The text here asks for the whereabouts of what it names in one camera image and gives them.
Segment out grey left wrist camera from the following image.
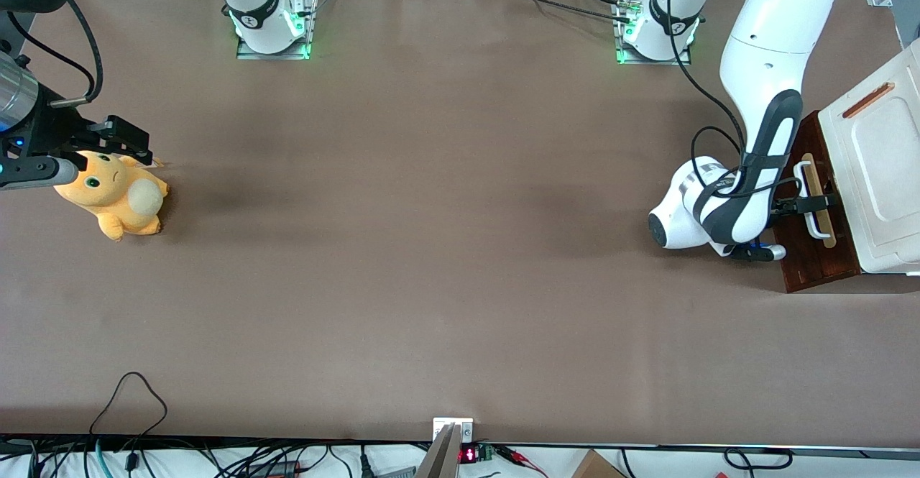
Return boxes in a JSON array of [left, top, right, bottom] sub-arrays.
[[730, 243, 788, 262]]

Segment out orange plush toy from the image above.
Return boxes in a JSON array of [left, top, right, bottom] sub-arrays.
[[53, 150, 171, 242]]

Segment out white plastic box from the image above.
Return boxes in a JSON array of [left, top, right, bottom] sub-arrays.
[[818, 36, 920, 276]]

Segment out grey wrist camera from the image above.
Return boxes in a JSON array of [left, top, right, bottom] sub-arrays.
[[0, 156, 78, 192], [730, 243, 788, 262]]

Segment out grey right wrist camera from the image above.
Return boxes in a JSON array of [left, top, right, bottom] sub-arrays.
[[0, 156, 78, 192]]

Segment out light wood handle plate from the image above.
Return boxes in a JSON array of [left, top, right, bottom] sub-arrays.
[[801, 152, 837, 249]]

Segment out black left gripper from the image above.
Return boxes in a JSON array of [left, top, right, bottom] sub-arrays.
[[769, 194, 840, 221]]

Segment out plain dark wood drawer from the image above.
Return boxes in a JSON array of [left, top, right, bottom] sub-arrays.
[[773, 149, 822, 283]]

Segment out black oval cable loop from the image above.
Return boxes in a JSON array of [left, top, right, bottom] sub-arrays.
[[724, 448, 794, 470]]

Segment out brown cardboard piece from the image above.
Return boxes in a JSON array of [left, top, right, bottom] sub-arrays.
[[571, 449, 626, 478]]

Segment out red and black clip leads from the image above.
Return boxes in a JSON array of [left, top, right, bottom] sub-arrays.
[[496, 444, 548, 477]]

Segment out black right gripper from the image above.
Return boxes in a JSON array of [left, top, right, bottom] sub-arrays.
[[0, 84, 154, 166]]

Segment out white drawer handle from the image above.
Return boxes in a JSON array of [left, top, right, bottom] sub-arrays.
[[794, 162, 827, 240]]

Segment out thin black looped cable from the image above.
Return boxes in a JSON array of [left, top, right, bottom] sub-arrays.
[[88, 372, 168, 439]]

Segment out long black table cable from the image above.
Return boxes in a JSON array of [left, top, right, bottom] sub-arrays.
[[494, 0, 637, 22]]

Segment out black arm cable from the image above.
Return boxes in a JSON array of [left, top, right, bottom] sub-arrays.
[[6, 0, 105, 109], [665, 0, 802, 202]]

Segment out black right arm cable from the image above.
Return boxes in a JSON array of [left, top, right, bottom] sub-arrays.
[[6, 0, 105, 109]]

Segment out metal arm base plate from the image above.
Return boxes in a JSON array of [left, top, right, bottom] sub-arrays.
[[236, 0, 319, 61], [614, 0, 693, 67]]

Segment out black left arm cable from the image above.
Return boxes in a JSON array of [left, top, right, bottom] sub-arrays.
[[665, 0, 802, 202]]

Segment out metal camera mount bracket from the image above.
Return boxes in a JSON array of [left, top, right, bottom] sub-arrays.
[[415, 418, 475, 478]]

